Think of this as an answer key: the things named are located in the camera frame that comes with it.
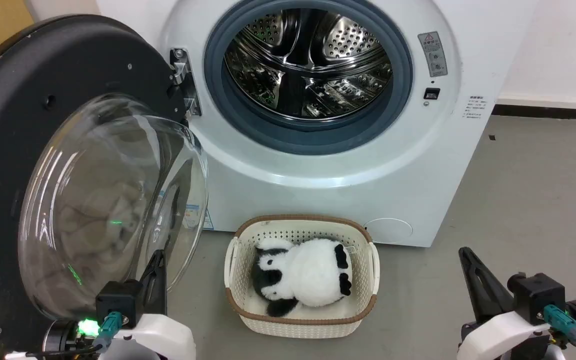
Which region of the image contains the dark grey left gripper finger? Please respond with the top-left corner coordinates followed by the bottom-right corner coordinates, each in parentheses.
top-left (138, 260), bottom-right (158, 317)
top-left (152, 249), bottom-right (169, 316)

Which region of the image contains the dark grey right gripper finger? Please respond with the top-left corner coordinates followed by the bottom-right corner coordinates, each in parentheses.
top-left (472, 254), bottom-right (515, 321)
top-left (458, 246), bottom-right (490, 325)

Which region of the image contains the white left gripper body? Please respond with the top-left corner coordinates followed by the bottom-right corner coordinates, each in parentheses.
top-left (70, 312), bottom-right (197, 360)

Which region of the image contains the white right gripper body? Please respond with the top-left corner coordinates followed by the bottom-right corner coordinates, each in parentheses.
top-left (456, 309), bottom-right (552, 360)

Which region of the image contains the white front-load washing machine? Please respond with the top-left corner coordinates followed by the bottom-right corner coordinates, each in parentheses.
top-left (95, 0), bottom-right (539, 248)

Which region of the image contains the metal washer door hinge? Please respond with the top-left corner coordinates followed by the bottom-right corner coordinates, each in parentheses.
top-left (169, 47), bottom-right (203, 119)

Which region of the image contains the black round glass washer door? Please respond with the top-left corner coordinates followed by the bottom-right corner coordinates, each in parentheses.
top-left (0, 14), bottom-right (209, 360)

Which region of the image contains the blue white energy label sticker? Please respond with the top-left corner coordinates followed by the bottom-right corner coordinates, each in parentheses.
top-left (186, 202), bottom-right (215, 231)

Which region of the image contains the white laundry basket brown rim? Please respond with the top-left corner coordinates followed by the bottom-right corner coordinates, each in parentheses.
top-left (223, 214), bottom-right (381, 340)

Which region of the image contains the round white filter cover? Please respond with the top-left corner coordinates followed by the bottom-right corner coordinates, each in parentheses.
top-left (362, 217), bottom-right (414, 246)

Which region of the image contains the black white panda plush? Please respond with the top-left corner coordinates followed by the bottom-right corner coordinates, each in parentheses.
top-left (251, 238), bottom-right (353, 318)

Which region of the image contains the small printed text sticker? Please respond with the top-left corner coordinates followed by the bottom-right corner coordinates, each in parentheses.
top-left (461, 95), bottom-right (489, 120)

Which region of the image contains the grey warning label sticker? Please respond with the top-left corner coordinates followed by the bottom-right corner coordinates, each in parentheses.
top-left (417, 31), bottom-right (449, 78)

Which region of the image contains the stainless steel washer drum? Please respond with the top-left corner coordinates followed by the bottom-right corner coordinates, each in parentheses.
top-left (223, 7), bottom-right (394, 121)

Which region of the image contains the left cable with teal connector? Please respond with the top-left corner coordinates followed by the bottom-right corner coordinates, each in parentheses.
top-left (4, 311), bottom-right (124, 359)

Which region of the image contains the cable with teal connector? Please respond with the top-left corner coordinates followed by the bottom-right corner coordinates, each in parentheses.
top-left (4, 311), bottom-right (124, 359)
top-left (542, 304), bottom-right (576, 360)

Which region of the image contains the right cable with teal connector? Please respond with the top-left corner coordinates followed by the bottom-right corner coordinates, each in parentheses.
top-left (542, 304), bottom-right (576, 360)

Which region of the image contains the black wall baseboard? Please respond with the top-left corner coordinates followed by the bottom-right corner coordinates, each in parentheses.
top-left (490, 103), bottom-right (576, 122)

